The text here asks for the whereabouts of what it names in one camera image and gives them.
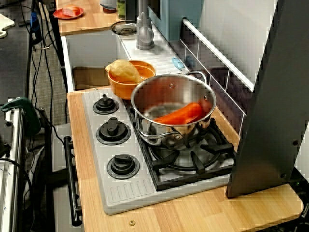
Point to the orange plastic bowl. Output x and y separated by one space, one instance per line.
120 91

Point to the orange toy carrot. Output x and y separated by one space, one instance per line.
181 114

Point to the stainless steel pot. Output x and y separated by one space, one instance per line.
169 89

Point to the black stove knob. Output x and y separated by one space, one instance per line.
123 165
105 105
113 130

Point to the yellow toy potato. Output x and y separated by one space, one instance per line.
124 71

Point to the grey toy stove panel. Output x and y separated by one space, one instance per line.
101 149

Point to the black burner grate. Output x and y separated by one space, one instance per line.
198 166

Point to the brown cardboard sheet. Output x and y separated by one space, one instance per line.
89 77

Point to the grey toy faucet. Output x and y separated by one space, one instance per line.
144 36

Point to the white toy sink unit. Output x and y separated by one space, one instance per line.
91 48

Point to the small metal dish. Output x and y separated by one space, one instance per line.
124 27

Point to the teal toy microwave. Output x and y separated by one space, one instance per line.
178 17

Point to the brass countertop screw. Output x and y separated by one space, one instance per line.
132 222

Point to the dark grey upright panel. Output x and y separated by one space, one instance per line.
265 120

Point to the green glass bottle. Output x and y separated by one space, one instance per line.
121 9

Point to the green clamp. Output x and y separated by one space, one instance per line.
26 108

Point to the red plate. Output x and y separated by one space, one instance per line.
60 15

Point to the blue clamp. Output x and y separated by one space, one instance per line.
34 21

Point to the silver metal frame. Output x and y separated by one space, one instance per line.
14 145

